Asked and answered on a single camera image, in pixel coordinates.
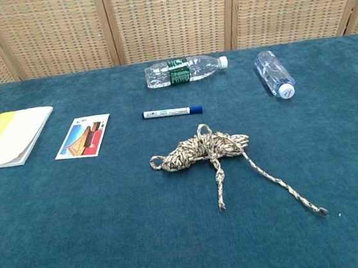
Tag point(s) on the white marker with blue cap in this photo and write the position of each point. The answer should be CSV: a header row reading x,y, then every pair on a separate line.
x,y
170,112

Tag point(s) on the clear bottle with green label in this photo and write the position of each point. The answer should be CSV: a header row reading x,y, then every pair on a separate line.
x,y
159,74

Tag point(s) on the picture postcard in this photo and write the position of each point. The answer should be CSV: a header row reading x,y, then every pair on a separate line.
x,y
82,138

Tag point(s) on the clear bottle without label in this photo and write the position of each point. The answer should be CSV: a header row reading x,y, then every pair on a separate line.
x,y
273,71

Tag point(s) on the woven bamboo folding screen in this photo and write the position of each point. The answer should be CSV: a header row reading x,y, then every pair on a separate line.
x,y
169,18

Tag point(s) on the yellow and white booklet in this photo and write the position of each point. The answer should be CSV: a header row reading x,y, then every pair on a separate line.
x,y
11,137

